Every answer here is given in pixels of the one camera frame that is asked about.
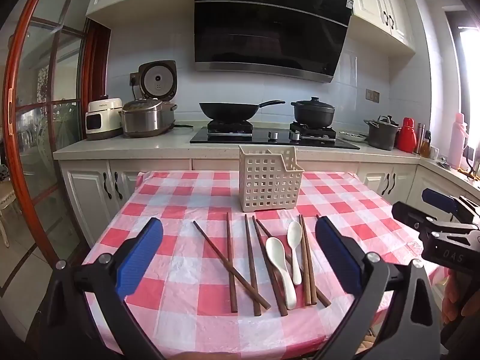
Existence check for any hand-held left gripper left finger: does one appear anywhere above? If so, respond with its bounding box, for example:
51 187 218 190
37 217 166 360

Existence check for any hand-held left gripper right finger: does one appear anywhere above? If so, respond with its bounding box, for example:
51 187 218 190
310 217 440 360

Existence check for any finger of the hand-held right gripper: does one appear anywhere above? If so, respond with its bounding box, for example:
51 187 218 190
392 201 480 241
421 188 480 226

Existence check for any white ceramic spoon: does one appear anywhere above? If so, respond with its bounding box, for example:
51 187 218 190
286 220 304 286
265 236 298 310

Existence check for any cream plastic utensil basket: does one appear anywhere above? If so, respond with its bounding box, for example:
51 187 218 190
238 144 305 213

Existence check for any person's right hand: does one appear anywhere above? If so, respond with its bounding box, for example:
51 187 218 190
441 270 480 325

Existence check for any amber oil bottle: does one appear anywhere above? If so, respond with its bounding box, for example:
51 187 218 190
419 130 432 158

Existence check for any pink water bottle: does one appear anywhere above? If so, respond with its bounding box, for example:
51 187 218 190
448 112 469 170

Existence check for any steel bottle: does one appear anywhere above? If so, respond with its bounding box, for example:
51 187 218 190
414 122 427 155

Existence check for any red white checkered tablecloth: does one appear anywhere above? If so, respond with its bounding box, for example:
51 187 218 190
80 170 442 360

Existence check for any red thermos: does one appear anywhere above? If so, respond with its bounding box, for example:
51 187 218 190
396 117 417 154

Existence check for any grey stockpot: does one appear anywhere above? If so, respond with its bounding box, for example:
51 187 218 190
363 115 400 152

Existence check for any white plate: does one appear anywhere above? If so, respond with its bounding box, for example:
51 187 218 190
339 130 368 143

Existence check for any window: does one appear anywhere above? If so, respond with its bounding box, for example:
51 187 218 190
445 7 480 149

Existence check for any black glass gas stove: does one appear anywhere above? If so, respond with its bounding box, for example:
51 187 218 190
189 119 361 150

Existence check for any silver rice cooker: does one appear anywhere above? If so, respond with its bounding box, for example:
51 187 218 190
119 98 178 139

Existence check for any black lidded cooking pot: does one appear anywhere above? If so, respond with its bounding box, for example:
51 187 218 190
290 96 337 128

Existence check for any white chair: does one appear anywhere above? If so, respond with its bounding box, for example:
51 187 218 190
0 179 24 249

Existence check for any white small kitchen appliance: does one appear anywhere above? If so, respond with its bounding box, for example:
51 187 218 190
84 97 125 142

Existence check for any black wok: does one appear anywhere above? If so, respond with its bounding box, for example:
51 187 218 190
198 99 287 123

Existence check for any wooden framed glass door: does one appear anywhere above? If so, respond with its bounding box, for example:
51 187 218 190
1 0 112 298

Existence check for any black glass range hood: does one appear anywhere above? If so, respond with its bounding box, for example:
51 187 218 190
193 0 355 84

